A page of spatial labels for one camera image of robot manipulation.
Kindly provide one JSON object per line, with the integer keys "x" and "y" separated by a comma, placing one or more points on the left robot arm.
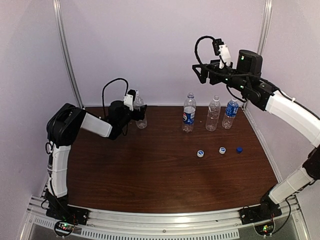
{"x": 62, "y": 131}

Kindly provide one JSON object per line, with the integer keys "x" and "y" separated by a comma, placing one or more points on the left aluminium frame post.
{"x": 65, "y": 52}

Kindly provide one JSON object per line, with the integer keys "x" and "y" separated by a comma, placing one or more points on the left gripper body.
{"x": 137, "y": 114}

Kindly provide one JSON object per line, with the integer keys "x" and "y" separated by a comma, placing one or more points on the clear bottle white cap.
{"x": 213, "y": 114}

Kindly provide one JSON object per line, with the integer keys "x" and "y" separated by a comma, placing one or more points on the white Pocari Sweat cap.
{"x": 222, "y": 150}

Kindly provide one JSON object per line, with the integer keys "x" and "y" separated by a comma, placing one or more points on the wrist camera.
{"x": 129, "y": 99}
{"x": 221, "y": 50}

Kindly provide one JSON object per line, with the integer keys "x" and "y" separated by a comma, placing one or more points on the Pepsi label plastic bottle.
{"x": 189, "y": 110}

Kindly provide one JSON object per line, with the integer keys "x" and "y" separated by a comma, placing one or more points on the white Pepsi bottle cap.
{"x": 200, "y": 153}

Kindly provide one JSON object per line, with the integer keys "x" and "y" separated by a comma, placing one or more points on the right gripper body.
{"x": 210, "y": 74}

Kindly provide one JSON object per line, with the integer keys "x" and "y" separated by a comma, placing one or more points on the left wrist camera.
{"x": 129, "y": 99}

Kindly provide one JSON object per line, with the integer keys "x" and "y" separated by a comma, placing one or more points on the front aluminium rail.
{"x": 113, "y": 225}

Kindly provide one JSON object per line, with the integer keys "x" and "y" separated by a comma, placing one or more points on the right aluminium frame post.
{"x": 265, "y": 26}

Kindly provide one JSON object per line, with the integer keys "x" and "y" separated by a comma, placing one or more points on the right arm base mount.
{"x": 263, "y": 221}

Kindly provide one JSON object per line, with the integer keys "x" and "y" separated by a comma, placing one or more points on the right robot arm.
{"x": 246, "y": 78}

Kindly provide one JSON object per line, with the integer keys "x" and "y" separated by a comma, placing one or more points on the aluminium frame post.
{"x": 65, "y": 52}
{"x": 265, "y": 26}

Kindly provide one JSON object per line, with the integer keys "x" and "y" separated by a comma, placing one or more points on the clear plastic bottle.
{"x": 138, "y": 104}

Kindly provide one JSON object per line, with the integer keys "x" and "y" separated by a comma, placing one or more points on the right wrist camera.
{"x": 221, "y": 50}

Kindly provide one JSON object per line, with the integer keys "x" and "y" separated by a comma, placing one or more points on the blue bottle cap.
{"x": 239, "y": 150}

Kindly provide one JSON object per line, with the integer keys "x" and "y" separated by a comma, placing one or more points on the blue label plastic bottle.
{"x": 230, "y": 113}

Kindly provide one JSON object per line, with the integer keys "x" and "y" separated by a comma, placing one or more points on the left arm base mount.
{"x": 66, "y": 222}

